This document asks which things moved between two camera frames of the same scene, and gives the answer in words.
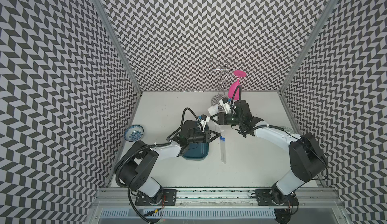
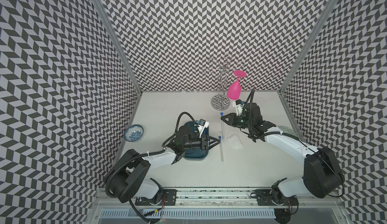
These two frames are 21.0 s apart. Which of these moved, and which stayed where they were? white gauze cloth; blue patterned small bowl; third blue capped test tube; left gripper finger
Moved: white gauze cloth; left gripper finger
Stayed: third blue capped test tube; blue patterned small bowl
